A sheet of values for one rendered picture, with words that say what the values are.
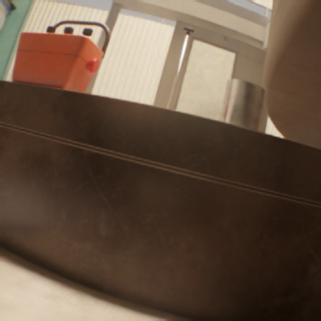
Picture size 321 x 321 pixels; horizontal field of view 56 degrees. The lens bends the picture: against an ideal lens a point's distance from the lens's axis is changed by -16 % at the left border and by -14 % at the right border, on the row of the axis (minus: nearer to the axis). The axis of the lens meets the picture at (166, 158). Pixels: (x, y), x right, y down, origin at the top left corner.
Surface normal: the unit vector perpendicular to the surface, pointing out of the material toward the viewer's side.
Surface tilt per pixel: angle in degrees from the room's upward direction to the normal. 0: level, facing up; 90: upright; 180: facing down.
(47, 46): 97
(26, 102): 90
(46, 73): 97
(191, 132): 90
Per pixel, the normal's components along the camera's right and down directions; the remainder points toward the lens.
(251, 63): 0.18, 0.04
